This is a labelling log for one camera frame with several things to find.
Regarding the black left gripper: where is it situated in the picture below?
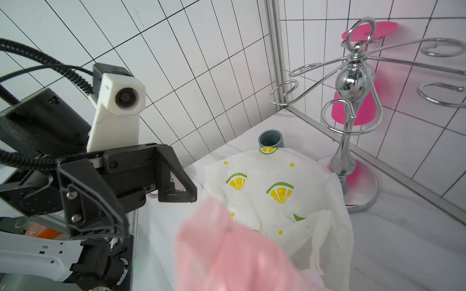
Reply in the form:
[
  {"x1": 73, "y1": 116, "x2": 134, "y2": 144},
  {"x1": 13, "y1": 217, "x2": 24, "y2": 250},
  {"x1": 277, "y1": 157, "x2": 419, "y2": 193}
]
[{"x1": 57, "y1": 143, "x2": 198, "y2": 240}]

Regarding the pink plastic bag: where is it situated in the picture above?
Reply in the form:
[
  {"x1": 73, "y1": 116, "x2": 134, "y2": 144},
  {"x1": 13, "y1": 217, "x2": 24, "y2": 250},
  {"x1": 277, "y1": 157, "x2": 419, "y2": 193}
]
[{"x1": 175, "y1": 197, "x2": 325, "y2": 291}]

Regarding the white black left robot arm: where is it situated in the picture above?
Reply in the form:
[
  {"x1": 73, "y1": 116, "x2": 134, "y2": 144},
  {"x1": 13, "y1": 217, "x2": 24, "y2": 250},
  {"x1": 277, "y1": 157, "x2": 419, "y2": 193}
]
[{"x1": 1, "y1": 39, "x2": 197, "y2": 291}]

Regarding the white plastic bag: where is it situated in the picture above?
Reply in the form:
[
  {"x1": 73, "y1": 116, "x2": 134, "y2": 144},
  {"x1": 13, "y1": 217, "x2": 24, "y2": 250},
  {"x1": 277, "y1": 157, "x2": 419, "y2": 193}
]
[{"x1": 204, "y1": 147, "x2": 354, "y2": 291}]

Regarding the teal green cup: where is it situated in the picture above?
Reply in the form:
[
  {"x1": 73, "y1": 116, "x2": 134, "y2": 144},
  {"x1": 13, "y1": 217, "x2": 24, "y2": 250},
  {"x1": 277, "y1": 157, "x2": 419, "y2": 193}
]
[{"x1": 258, "y1": 130, "x2": 285, "y2": 148}]

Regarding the pink silver cup stand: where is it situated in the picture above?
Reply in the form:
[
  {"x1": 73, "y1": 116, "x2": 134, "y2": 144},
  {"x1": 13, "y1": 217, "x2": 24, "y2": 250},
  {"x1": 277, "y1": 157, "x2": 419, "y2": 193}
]
[{"x1": 273, "y1": 17, "x2": 466, "y2": 213}]

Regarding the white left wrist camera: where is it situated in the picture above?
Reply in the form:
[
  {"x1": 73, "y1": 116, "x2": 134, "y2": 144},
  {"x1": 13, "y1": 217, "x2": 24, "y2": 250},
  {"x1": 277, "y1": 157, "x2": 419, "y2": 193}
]
[{"x1": 86, "y1": 63, "x2": 146, "y2": 152}]

